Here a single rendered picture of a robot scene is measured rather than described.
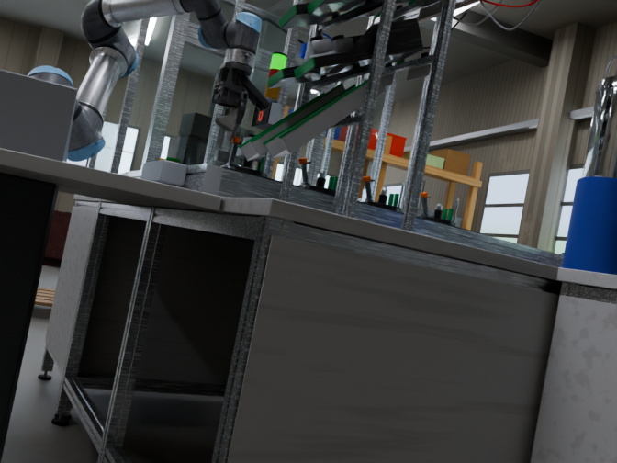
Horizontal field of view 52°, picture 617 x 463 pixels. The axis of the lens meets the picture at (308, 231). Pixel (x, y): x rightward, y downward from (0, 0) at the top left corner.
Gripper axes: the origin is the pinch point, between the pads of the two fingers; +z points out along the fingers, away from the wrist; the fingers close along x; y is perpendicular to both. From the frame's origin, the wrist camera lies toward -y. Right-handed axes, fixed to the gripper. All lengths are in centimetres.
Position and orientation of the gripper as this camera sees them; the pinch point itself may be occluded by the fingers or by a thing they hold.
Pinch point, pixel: (232, 137)
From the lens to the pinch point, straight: 184.1
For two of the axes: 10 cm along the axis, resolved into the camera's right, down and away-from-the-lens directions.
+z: -2.0, 9.8, -0.4
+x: 4.9, 0.6, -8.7
